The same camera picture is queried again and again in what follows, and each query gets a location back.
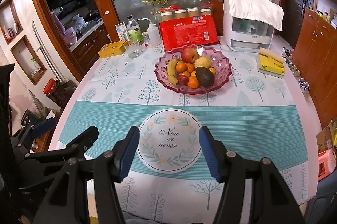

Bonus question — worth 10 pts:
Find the white carton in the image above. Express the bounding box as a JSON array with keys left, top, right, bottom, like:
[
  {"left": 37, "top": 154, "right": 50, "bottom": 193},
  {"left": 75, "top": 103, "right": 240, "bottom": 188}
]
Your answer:
[{"left": 115, "top": 22, "right": 127, "bottom": 41}]

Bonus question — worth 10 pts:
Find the yellow banana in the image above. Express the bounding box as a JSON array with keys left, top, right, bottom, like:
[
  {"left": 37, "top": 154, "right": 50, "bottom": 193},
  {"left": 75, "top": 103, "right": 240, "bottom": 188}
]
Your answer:
[{"left": 166, "top": 59, "right": 179, "bottom": 84}]

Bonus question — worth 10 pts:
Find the pink plastic stool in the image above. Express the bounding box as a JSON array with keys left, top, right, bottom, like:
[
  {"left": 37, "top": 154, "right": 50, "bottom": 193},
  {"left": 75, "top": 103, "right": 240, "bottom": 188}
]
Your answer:
[{"left": 318, "top": 149, "right": 337, "bottom": 182}]

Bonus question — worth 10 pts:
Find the red lidded jar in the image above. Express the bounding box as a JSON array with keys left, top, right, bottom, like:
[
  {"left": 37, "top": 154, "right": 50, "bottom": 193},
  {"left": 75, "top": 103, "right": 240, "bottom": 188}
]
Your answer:
[{"left": 43, "top": 78, "right": 70, "bottom": 109}]

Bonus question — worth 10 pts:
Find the wooden cabinet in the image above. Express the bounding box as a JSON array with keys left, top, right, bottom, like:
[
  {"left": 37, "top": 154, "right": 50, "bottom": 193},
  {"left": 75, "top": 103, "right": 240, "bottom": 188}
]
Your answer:
[{"left": 293, "top": 7, "right": 337, "bottom": 130}]

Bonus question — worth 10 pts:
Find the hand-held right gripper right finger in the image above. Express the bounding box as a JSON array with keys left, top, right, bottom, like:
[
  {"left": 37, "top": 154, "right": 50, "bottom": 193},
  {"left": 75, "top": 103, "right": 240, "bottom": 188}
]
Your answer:
[{"left": 199, "top": 126, "right": 307, "bottom": 224}]

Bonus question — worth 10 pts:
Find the yellow tin box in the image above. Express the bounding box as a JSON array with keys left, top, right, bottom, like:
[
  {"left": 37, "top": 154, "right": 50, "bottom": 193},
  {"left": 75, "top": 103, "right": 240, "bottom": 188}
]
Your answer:
[{"left": 98, "top": 40, "right": 127, "bottom": 58}]

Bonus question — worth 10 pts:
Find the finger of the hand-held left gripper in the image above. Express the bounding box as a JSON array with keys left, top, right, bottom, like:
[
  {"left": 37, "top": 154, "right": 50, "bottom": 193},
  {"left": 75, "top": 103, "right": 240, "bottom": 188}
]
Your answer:
[
  {"left": 11, "top": 118, "right": 58, "bottom": 152},
  {"left": 24, "top": 126, "right": 99, "bottom": 164}
]

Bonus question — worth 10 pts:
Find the dark avocado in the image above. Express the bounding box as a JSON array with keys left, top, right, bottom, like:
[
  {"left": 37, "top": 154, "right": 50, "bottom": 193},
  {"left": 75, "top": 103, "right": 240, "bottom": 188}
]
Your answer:
[{"left": 195, "top": 67, "right": 215, "bottom": 88}]

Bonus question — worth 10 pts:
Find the white tabletop appliance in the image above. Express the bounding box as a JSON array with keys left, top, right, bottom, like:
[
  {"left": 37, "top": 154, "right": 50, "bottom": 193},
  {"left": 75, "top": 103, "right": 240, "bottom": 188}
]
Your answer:
[{"left": 223, "top": 0, "right": 274, "bottom": 53}]

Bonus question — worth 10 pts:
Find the white cloth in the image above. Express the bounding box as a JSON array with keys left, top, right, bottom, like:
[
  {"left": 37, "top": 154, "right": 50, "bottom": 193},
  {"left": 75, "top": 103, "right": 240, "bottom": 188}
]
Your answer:
[{"left": 225, "top": 0, "right": 284, "bottom": 32}]

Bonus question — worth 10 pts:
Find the clear glass tumbler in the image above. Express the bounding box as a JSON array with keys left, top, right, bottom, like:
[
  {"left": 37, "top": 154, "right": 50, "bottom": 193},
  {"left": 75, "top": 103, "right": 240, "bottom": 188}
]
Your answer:
[{"left": 124, "top": 40, "right": 143, "bottom": 59}]

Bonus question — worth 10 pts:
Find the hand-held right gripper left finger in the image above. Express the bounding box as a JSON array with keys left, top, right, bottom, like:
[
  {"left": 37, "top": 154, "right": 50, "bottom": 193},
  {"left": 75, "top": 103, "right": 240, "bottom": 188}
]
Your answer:
[{"left": 33, "top": 126, "right": 140, "bottom": 224}]

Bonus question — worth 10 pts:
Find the pink glass bowl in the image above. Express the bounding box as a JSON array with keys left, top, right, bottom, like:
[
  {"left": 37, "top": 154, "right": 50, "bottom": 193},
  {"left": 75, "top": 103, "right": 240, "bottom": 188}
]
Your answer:
[{"left": 154, "top": 44, "right": 233, "bottom": 95}]

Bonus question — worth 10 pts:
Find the small white shoe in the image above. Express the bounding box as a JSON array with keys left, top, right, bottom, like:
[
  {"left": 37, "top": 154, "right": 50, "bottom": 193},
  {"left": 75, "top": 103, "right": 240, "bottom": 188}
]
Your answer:
[
  {"left": 286, "top": 61, "right": 301, "bottom": 77},
  {"left": 297, "top": 78, "right": 310, "bottom": 94}
]

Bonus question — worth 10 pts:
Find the yellow pear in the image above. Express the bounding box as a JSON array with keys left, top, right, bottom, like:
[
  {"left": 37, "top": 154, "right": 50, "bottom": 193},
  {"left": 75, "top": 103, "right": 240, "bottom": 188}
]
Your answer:
[{"left": 194, "top": 56, "right": 212, "bottom": 70}]

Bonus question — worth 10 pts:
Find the cardboard box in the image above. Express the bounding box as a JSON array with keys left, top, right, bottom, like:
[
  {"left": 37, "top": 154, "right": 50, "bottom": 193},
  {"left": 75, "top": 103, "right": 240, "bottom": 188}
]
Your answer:
[{"left": 316, "top": 120, "right": 337, "bottom": 153}]

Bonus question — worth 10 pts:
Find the white squeeze bottle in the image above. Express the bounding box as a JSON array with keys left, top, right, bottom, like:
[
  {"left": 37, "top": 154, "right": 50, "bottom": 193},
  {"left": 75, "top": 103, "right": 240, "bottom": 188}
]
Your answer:
[{"left": 137, "top": 18, "right": 162, "bottom": 47}]

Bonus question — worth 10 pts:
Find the yellow tissue pack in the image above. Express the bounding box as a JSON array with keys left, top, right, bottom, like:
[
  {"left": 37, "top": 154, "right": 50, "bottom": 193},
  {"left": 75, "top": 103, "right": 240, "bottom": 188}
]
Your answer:
[{"left": 257, "top": 47, "right": 286, "bottom": 78}]

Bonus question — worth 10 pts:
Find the red apple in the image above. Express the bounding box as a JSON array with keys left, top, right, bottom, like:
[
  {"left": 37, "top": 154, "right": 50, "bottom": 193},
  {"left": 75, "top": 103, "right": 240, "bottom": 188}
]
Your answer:
[{"left": 181, "top": 47, "right": 199, "bottom": 64}]

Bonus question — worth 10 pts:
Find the red paper cup package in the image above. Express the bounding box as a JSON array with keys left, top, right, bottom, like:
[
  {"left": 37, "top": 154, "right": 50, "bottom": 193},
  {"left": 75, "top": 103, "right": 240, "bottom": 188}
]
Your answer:
[{"left": 159, "top": 15, "right": 220, "bottom": 52}]

